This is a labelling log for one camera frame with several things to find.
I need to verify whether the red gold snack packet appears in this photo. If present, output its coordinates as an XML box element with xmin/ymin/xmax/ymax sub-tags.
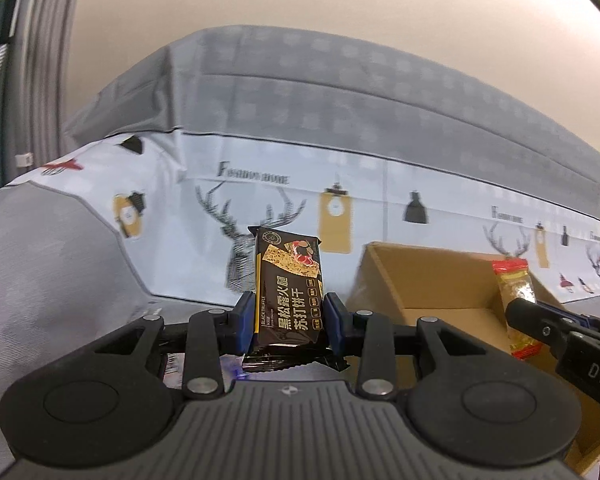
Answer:
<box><xmin>491</xmin><ymin>258</ymin><xmax>542</xmax><ymax>361</ymax></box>

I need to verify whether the black cracker snack packet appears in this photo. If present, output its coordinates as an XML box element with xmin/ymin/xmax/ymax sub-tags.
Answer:
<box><xmin>242</xmin><ymin>226</ymin><xmax>349</xmax><ymax>374</ymax></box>

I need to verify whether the brown cardboard box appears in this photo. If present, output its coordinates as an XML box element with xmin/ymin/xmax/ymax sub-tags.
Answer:
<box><xmin>343</xmin><ymin>242</ymin><xmax>600</xmax><ymax>474</ymax></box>

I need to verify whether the deer print sofa cover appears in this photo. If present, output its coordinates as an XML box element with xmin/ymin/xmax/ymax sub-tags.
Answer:
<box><xmin>17</xmin><ymin>131</ymin><xmax>600</xmax><ymax>304</ymax></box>

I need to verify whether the grey curtain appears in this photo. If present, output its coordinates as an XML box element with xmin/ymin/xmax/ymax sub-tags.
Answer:
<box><xmin>0</xmin><ymin>0</ymin><xmax>76</xmax><ymax>188</ymax></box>

